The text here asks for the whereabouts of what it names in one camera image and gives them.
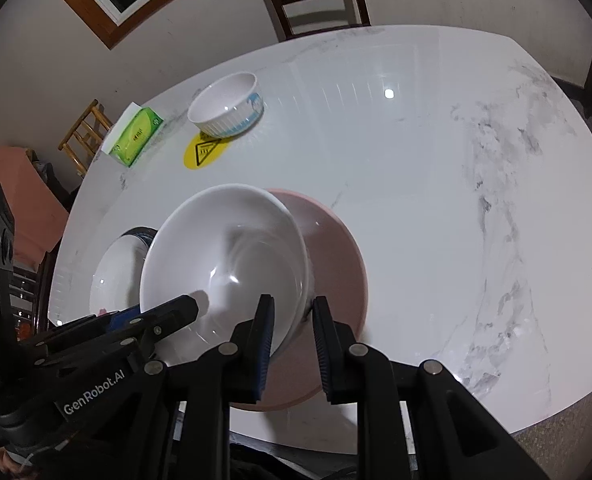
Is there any white plate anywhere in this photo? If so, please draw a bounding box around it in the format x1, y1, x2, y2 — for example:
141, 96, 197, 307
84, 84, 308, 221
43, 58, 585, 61
89, 227, 159, 319

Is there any white ribbed bowl blue print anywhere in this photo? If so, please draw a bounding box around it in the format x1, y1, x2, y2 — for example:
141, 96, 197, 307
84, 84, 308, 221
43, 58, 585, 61
187, 72, 265, 138

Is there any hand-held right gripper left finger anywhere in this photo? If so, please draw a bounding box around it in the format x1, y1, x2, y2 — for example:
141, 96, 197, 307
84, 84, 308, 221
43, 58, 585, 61
143, 294, 277, 480

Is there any pink bowl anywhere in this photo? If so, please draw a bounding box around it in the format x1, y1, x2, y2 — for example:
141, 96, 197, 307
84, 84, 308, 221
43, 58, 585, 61
228, 188, 369, 411

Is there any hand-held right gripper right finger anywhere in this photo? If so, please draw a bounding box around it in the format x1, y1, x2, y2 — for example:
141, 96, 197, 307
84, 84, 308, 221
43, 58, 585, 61
312, 296, 523, 480

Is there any dark cloth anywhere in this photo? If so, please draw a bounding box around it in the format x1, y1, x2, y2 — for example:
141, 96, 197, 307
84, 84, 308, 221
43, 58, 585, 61
28, 160, 74, 208

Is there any wooden framed window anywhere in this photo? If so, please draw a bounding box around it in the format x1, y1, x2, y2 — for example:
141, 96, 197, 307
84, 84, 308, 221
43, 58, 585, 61
38, 0, 254, 51

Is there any yellow round sticker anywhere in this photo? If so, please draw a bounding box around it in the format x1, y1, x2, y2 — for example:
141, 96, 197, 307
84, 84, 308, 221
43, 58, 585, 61
183, 132, 233, 170

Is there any person's left hand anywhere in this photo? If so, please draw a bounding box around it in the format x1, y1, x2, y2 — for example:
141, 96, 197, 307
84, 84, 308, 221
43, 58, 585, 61
0, 447, 32, 479

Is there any bamboo chair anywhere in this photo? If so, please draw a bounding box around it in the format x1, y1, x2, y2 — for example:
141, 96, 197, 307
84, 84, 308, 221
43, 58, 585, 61
58, 99, 115, 178

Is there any green tissue box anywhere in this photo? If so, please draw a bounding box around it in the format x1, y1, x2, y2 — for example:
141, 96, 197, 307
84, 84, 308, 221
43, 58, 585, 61
103, 102, 165, 168

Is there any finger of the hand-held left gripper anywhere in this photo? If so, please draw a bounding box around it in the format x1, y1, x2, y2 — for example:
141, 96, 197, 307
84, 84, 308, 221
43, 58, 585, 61
50, 307, 144, 342
100, 294, 200, 361

